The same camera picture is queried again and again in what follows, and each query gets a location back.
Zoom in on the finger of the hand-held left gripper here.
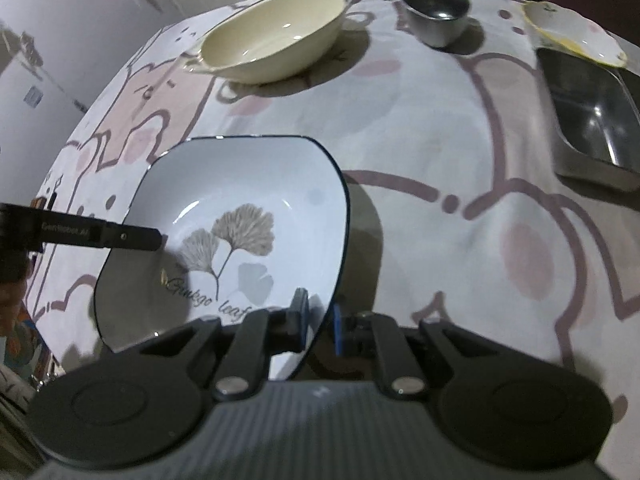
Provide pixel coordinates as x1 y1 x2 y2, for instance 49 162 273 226
101 219 164 254

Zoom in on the colourful patterned cloth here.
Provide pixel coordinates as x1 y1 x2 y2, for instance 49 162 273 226
0 280 66 391

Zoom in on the stainless steel rectangular tray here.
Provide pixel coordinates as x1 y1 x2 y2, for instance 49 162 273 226
535 47 640 191

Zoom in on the cartoon bear print sheet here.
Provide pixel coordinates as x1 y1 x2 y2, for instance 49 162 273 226
22 0 640 480

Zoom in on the yellow-rimmed floral bowl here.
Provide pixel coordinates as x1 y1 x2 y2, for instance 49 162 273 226
522 1 628 68

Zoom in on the white square leaf-print bowl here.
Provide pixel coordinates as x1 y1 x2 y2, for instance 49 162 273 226
93 135 351 381

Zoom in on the stainless steel bowl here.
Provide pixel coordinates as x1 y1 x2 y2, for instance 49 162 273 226
400 0 471 48

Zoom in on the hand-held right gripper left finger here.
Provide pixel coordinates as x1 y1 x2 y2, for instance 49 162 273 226
140 287 311 404

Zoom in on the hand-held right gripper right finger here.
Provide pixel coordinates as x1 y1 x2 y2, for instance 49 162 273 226
332 304 507 399

